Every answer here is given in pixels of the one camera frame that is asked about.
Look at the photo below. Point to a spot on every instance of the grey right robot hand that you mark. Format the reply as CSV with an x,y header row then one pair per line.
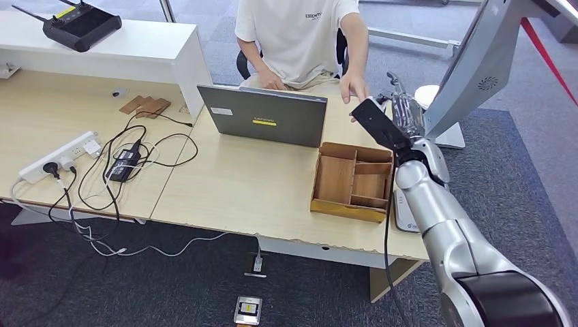
x,y
408,115

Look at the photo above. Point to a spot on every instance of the person's left forearm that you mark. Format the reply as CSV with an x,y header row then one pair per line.
x,y
356,49

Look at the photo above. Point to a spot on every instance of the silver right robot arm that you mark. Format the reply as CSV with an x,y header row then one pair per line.
x,y
451,243

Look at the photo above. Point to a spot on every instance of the person's right forearm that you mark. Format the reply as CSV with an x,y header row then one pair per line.
x,y
250,56

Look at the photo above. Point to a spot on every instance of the person's left hand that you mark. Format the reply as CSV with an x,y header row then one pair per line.
x,y
352,85

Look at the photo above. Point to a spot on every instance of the person's hand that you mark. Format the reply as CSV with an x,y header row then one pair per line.
x,y
352,85
271,81

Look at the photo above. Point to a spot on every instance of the white card reader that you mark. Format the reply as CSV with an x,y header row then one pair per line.
x,y
403,216

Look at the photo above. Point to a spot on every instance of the person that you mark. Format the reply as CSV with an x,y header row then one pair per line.
x,y
293,40

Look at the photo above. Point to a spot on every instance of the person's right hand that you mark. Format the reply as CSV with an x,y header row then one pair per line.
x,y
271,81

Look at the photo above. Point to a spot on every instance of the white round stool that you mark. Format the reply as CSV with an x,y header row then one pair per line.
x,y
426,95

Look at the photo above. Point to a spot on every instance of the grey monitor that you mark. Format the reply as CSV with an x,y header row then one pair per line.
x,y
478,58

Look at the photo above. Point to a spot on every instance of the black office chair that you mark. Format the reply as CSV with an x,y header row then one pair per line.
x,y
342,49

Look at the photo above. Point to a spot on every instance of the wooden compartment organizer box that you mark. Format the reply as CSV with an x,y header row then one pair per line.
x,y
334,180

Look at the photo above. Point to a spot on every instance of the grey laptop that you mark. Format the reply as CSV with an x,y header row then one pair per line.
x,y
271,117

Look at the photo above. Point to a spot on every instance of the white desk beam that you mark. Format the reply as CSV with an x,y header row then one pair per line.
x,y
316,252

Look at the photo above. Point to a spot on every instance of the wooden desk leg panel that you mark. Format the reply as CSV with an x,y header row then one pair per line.
x,y
388,280

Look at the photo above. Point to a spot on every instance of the white charger in floor socket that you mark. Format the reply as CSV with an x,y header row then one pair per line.
x,y
257,264

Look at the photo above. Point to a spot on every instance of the small white connector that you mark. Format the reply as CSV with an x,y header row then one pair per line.
x,y
183,109

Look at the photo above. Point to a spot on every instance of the silver metal floor socket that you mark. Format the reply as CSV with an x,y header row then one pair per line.
x,y
247,310

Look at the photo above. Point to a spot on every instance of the metal pole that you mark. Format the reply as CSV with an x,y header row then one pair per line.
x,y
168,11

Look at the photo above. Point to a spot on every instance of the white desk riser shelf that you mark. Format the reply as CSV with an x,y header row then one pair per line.
x,y
135,49

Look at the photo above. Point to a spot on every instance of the black power brick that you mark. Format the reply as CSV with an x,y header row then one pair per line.
x,y
123,164

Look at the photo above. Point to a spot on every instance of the white plug adapter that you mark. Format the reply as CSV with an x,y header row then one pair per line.
x,y
91,148

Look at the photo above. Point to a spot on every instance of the black remote controller with antennas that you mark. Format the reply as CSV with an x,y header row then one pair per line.
x,y
81,27

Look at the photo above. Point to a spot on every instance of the white power plug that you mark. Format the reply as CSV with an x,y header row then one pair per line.
x,y
67,162

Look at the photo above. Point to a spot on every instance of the black power plug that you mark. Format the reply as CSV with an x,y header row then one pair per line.
x,y
51,169

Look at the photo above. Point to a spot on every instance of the white power strip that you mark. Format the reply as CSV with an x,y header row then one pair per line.
x,y
49,160

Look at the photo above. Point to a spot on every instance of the white object at desk edge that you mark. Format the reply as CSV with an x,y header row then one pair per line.
x,y
7,71

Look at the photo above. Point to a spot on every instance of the white furniture frame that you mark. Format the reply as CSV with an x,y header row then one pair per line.
x,y
406,38

